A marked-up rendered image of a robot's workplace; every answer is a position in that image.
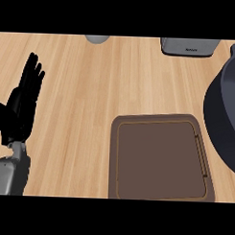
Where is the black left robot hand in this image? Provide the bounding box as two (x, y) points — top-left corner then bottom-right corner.
(0, 51), (47, 148)

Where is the brown tray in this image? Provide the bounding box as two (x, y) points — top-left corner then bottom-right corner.
(107, 110), (220, 203)

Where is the dark grey pot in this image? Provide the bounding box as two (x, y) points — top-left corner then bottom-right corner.
(201, 41), (235, 176)

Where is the pale grey round object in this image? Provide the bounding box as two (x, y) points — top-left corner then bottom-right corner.
(84, 35), (110, 45)

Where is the grey appliance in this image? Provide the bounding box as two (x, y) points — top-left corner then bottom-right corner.
(160, 37), (222, 59)

